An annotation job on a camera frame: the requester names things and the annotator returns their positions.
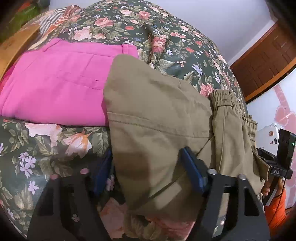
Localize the olive green pants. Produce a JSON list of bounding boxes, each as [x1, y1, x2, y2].
[[103, 54, 270, 223]]

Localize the floral bedsheet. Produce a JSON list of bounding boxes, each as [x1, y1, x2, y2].
[[0, 117, 199, 240]]

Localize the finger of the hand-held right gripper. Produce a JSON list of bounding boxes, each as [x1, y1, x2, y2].
[[257, 148, 278, 166]]

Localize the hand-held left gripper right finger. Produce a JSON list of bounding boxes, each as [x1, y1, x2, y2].
[[180, 147, 271, 241]]

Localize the bamboo lap desk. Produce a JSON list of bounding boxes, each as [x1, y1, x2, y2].
[[0, 22, 43, 80]]

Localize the green storage bag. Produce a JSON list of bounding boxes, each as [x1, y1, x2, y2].
[[0, 0, 50, 43]]

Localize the person's right hand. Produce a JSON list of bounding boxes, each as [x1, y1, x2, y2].
[[261, 177, 285, 200]]

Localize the pink pants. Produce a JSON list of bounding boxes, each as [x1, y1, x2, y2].
[[0, 38, 139, 127]]

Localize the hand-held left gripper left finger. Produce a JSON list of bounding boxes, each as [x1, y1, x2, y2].
[[27, 148, 114, 241]]

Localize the dark floral quilt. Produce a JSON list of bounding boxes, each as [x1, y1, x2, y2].
[[30, 0, 247, 114]]

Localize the person's right forearm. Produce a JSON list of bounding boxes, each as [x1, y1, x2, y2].
[[264, 185, 288, 237]]

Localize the brown wooden door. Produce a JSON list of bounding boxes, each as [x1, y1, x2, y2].
[[229, 20, 296, 102]]

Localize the striped cloth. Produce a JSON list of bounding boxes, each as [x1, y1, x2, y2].
[[28, 5, 84, 50]]

